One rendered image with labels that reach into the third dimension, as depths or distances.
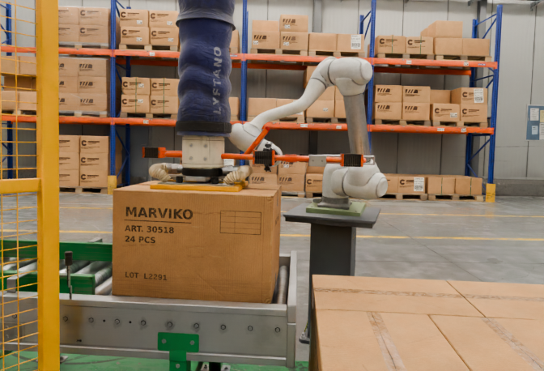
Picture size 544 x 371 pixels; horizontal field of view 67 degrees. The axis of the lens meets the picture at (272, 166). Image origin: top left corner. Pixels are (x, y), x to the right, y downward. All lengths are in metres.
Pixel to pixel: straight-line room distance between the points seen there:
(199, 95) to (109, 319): 0.85
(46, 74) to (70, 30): 8.38
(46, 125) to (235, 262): 0.77
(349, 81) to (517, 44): 10.27
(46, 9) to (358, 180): 1.57
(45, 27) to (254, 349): 1.20
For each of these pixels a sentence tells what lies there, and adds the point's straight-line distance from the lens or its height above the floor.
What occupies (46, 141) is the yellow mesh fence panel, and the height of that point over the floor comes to 1.12.
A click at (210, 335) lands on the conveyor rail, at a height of 0.49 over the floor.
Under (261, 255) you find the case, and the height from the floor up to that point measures 0.73.
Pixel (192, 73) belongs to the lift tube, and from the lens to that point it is 1.64.
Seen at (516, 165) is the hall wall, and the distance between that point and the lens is 12.00.
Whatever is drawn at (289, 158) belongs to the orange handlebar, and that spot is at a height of 1.08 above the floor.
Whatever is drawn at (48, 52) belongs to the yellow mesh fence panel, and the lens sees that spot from 1.46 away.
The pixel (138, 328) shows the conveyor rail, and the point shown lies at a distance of 1.55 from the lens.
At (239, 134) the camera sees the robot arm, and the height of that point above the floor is 1.18.
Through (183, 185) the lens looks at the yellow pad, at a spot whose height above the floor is 0.97.
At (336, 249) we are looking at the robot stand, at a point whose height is 0.55.
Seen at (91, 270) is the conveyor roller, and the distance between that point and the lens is 2.11.
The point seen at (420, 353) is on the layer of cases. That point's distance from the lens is 1.36.
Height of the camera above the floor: 1.13
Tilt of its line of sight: 3 degrees down
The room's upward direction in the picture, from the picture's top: 1 degrees clockwise
